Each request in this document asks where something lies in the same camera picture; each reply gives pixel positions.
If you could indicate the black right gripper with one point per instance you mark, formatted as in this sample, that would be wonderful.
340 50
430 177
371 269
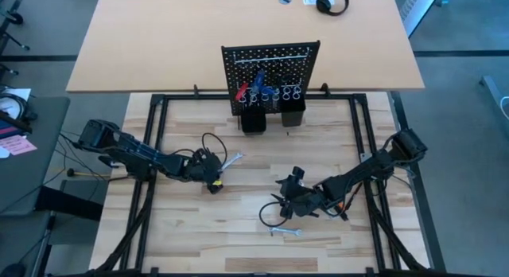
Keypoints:
302 197

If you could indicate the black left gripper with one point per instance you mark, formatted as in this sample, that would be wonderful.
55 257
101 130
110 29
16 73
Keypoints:
203 167

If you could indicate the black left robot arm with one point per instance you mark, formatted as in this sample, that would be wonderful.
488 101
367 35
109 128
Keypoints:
135 153

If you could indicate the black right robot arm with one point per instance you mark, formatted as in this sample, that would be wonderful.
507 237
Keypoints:
370 165

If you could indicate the yellow tag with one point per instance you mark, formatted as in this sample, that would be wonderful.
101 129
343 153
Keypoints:
216 184

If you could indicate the large black pegboard bin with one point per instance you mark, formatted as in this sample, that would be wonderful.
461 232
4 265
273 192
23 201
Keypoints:
253 122

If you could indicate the grey orange utility knife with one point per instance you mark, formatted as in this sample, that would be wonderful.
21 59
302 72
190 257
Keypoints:
340 205

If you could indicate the black perforated pegboard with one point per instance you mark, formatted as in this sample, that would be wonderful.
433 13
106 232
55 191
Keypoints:
302 70

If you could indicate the beige desk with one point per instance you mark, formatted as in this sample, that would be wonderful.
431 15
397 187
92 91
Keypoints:
159 42

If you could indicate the black box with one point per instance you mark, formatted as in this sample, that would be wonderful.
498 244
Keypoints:
67 203

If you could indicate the black headphones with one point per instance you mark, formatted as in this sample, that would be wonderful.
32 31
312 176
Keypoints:
324 4

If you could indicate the grey table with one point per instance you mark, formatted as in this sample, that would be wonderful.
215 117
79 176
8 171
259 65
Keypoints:
24 177

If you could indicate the pink sticky notes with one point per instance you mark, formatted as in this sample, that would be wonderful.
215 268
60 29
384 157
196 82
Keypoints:
18 145

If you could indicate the white paper sheet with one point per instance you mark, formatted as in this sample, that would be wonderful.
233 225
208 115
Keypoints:
18 93

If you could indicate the white partition panel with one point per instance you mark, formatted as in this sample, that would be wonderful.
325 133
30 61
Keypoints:
411 6

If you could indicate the grey power strip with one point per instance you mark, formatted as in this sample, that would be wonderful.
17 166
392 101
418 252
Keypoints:
493 92

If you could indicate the black chair base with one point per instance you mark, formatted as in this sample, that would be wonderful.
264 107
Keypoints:
14 18

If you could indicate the black aluminium rig frame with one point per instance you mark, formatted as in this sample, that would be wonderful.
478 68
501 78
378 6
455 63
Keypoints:
199 97

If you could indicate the white multi-hook rail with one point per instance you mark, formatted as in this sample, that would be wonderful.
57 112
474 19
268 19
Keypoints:
270 61

